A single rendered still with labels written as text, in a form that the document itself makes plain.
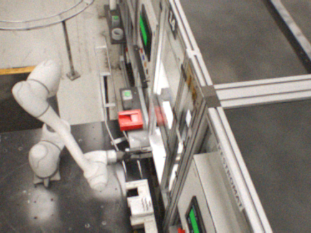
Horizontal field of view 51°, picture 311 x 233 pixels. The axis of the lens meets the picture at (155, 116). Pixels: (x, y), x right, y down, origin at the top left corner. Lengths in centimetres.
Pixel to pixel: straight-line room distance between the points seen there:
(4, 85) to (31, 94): 220
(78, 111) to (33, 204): 146
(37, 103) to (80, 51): 246
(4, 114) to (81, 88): 83
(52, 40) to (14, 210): 252
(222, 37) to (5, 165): 180
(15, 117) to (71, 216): 164
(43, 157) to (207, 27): 136
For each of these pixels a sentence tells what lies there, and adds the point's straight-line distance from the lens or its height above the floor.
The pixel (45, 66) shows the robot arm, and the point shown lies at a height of 152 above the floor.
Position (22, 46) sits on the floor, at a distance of 437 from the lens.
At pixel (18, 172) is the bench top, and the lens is 249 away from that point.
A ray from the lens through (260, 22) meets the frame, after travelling 141.
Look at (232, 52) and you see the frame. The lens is 123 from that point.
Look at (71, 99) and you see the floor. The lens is 366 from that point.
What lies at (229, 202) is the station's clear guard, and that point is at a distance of 103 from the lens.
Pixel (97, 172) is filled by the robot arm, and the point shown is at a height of 113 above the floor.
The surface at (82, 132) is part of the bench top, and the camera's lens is 256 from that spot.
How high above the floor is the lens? 280
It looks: 53 degrees down
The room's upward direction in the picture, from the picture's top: 7 degrees clockwise
